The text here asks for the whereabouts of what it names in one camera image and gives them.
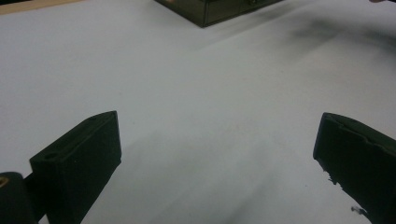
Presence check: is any transparent brown drawer box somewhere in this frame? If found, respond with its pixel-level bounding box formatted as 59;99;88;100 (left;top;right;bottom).
154;0;285;29

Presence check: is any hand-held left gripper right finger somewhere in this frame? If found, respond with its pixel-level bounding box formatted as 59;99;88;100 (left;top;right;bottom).
312;112;396;224

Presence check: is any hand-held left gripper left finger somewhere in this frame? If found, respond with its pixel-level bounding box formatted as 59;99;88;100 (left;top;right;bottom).
29;110;122;224

